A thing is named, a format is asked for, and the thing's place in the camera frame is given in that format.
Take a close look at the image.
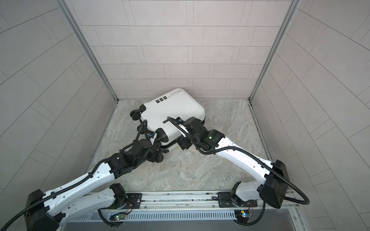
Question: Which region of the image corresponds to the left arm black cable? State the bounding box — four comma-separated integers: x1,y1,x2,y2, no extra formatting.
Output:
0,119,149,231

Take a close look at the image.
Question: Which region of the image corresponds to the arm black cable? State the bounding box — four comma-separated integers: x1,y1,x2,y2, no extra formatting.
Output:
167,116,310,226
0,119,149,231

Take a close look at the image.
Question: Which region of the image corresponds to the left green circuit board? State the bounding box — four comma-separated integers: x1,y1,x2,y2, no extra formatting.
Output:
109,213,127,221

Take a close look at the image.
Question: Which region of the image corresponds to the aluminium mounting rail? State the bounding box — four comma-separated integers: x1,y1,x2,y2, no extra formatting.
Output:
56,189,300,213

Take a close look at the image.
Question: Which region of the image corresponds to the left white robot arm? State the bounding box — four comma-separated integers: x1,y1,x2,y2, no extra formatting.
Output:
24,139,163,231

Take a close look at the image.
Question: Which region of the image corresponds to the green circuit board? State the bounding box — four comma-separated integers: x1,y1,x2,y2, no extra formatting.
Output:
109,213,127,221
234,210,252,224

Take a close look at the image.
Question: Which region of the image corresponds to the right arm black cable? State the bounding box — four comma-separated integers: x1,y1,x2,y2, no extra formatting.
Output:
167,116,310,226

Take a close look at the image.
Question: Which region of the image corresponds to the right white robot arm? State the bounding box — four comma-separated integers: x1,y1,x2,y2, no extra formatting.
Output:
167,117,288,208

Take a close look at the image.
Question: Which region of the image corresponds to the black suitcase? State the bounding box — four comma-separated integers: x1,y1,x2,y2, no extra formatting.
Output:
130,88,205,153

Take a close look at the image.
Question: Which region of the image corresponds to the right green circuit board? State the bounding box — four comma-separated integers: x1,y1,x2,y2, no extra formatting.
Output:
234,210,252,224

